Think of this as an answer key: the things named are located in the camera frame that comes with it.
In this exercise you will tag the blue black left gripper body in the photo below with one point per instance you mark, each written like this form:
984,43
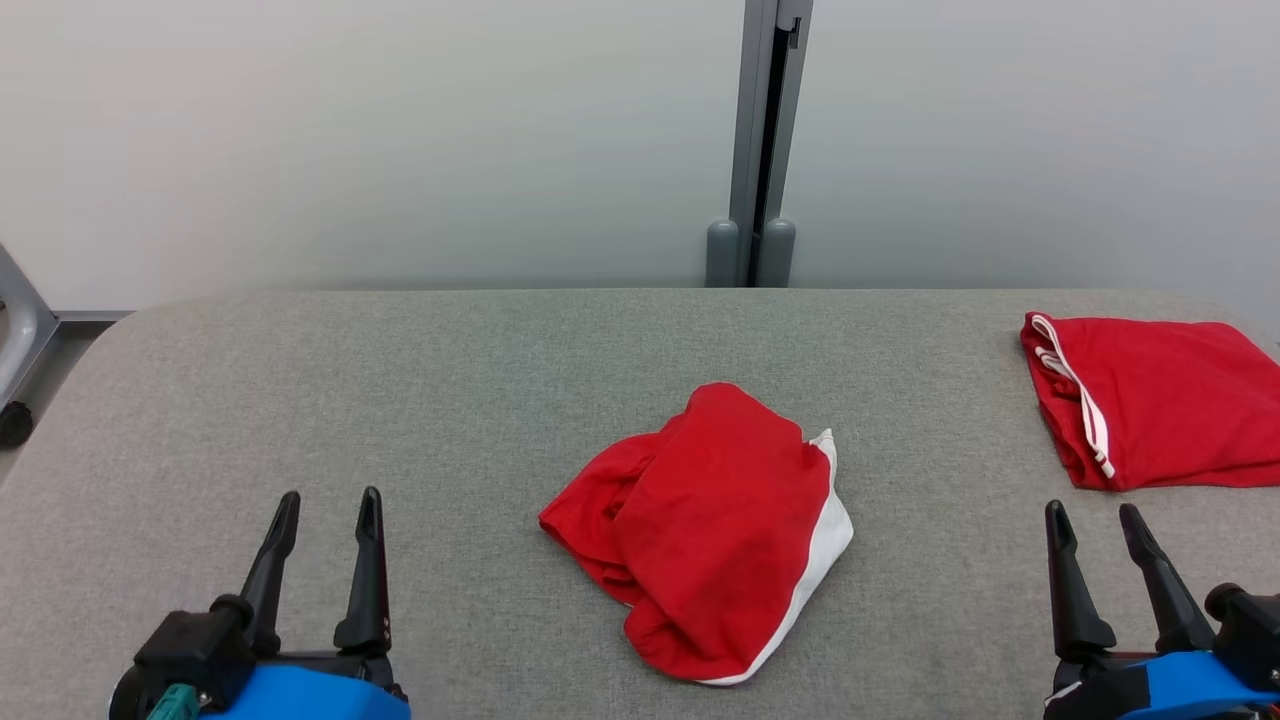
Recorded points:
310,695

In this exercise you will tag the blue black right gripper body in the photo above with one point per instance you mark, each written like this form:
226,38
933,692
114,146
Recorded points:
1170,690

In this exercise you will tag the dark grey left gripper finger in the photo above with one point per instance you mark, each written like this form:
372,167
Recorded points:
272,570
367,580

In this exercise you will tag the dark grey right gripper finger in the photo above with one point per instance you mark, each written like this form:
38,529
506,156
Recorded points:
1075,590
1165,580

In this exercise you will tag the red jersey with white sleeves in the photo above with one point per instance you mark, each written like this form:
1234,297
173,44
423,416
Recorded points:
1170,400

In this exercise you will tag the grey fabric sofa seat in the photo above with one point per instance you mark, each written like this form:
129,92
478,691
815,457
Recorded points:
400,420

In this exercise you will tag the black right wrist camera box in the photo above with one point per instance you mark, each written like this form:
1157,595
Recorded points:
1248,630

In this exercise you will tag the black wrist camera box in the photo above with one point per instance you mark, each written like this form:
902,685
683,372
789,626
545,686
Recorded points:
190,650
1248,630

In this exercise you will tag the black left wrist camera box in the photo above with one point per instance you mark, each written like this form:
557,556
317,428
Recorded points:
190,650

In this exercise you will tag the grey metal frame with wheel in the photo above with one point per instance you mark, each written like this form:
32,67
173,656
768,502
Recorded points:
20,320

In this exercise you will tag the grey cylinder post bumper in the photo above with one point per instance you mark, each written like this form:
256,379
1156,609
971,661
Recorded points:
722,255
777,252

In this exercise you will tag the grey metal door post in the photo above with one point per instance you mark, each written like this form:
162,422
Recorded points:
768,120

